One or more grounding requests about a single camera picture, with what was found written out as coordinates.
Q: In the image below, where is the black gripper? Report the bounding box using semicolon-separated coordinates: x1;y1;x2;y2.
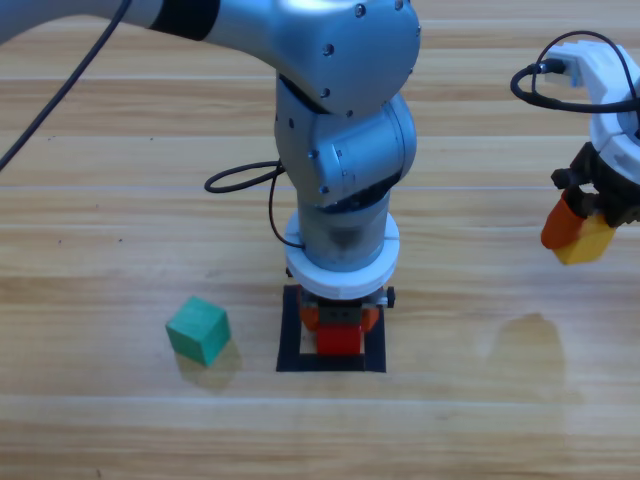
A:
541;142;640;252
285;284;397;333

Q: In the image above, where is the red wooden block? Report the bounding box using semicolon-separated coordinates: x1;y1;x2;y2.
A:
316;323;364;357

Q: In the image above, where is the yellow wooden block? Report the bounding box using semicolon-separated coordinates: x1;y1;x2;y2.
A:
553;213;617;266

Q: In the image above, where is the green wooden block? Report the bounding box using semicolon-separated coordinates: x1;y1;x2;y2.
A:
165;295;231;366

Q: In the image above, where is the black tape square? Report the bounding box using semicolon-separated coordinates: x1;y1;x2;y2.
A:
275;284;387;375

